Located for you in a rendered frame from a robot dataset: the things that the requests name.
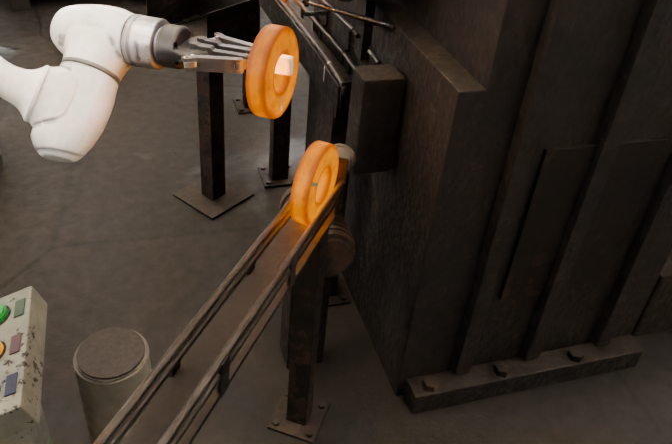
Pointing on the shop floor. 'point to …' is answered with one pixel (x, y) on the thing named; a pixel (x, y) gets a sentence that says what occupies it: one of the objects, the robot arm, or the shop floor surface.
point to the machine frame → (514, 164)
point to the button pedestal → (26, 390)
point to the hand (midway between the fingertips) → (272, 62)
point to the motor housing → (342, 241)
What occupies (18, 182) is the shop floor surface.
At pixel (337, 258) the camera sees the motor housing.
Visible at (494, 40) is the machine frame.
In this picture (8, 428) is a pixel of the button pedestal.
